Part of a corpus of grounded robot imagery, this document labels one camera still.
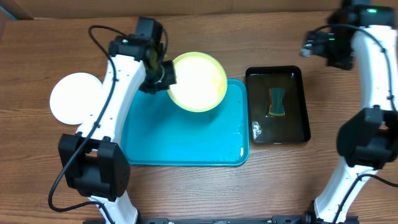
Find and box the yellow-green plate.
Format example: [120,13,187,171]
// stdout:
[167,52,228,113]

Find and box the white plate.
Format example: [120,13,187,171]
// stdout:
[49,72,102,125]

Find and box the green yellow sponge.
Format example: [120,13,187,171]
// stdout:
[268,88,285,116]

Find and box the black water tray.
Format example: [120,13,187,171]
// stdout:
[245,65,311,145]

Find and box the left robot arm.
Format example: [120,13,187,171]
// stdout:
[48,17,177,223]

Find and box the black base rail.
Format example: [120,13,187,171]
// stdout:
[82,214,361,224]

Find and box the teal plastic tray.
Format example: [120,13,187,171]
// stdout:
[121,79,250,166]

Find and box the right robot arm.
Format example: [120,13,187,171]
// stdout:
[299,1,397,223]

